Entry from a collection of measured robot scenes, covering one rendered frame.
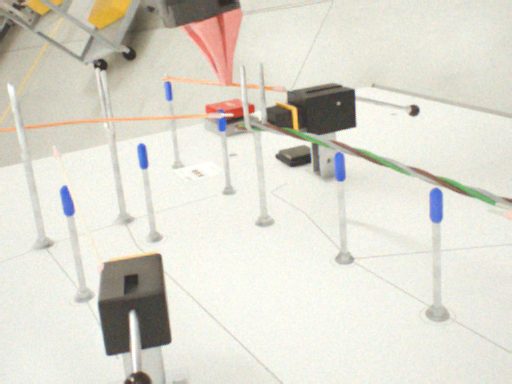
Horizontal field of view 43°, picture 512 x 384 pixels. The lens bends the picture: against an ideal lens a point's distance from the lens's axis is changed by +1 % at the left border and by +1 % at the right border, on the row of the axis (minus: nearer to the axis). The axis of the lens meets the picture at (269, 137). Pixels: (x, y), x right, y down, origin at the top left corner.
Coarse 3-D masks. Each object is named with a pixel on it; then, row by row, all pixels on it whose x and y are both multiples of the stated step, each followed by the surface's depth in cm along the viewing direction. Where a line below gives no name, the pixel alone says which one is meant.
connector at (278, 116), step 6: (270, 108) 63; (276, 108) 63; (282, 108) 63; (300, 108) 62; (270, 114) 62; (276, 114) 61; (282, 114) 61; (288, 114) 62; (300, 114) 62; (270, 120) 62; (276, 120) 61; (282, 120) 61; (288, 120) 62; (300, 120) 62; (282, 126) 62; (288, 126) 62; (300, 126) 62
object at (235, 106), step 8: (216, 104) 86; (224, 104) 85; (232, 104) 85; (240, 104) 85; (248, 104) 84; (208, 112) 85; (216, 112) 83; (232, 112) 83; (240, 112) 83; (232, 120) 84
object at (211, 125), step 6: (204, 120) 86; (210, 120) 85; (216, 120) 85; (240, 120) 84; (252, 120) 84; (258, 120) 85; (210, 126) 85; (216, 126) 83; (228, 126) 83; (234, 126) 83; (216, 132) 84; (228, 132) 83; (234, 132) 83; (240, 132) 84
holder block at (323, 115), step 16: (288, 96) 65; (304, 96) 62; (320, 96) 62; (336, 96) 63; (352, 96) 64; (304, 112) 62; (320, 112) 62; (336, 112) 63; (352, 112) 64; (304, 128) 63; (320, 128) 63; (336, 128) 64; (352, 128) 65
